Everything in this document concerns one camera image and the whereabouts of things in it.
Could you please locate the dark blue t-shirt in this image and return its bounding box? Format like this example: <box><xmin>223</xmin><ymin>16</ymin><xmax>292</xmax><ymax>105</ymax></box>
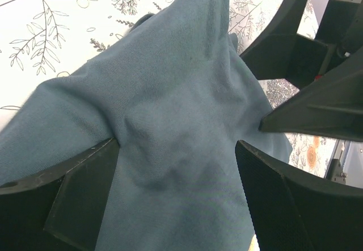
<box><xmin>1</xmin><ymin>0</ymin><xmax>292</xmax><ymax>250</ymax></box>

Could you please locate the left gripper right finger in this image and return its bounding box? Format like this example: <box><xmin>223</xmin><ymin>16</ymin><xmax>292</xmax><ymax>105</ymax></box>
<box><xmin>235</xmin><ymin>140</ymin><xmax>362</xmax><ymax>250</ymax></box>

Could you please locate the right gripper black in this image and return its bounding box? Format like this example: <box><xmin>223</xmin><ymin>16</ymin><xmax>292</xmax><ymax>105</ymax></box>
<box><xmin>240</xmin><ymin>0</ymin><xmax>362</xmax><ymax>88</ymax></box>

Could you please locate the floral table mat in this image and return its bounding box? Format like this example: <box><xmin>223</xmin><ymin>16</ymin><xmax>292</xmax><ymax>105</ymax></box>
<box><xmin>1</xmin><ymin>0</ymin><xmax>336</xmax><ymax>177</ymax></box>

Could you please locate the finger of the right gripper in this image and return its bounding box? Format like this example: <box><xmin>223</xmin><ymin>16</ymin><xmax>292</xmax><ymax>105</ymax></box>
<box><xmin>259</xmin><ymin>49</ymin><xmax>362</xmax><ymax>142</ymax></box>

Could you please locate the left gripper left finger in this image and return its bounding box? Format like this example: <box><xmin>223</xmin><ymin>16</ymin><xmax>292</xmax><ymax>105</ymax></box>
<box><xmin>1</xmin><ymin>139</ymin><xmax>119</xmax><ymax>251</ymax></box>

